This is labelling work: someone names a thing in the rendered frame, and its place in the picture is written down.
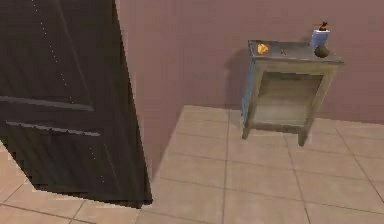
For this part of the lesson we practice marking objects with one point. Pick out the dark brown room door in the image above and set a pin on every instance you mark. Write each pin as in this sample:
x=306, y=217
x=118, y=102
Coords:
x=60, y=100

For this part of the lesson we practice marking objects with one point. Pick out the dark round ball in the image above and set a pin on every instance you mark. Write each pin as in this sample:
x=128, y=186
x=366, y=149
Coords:
x=321, y=51

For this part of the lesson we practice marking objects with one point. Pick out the small orange object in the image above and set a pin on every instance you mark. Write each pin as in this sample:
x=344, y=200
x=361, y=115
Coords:
x=262, y=48

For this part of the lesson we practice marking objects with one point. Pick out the blue cylinder candle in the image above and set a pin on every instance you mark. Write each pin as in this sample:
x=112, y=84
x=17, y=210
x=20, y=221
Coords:
x=320, y=36

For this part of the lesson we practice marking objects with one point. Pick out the grey wooden side table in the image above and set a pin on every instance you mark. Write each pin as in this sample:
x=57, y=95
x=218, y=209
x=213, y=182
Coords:
x=286, y=96

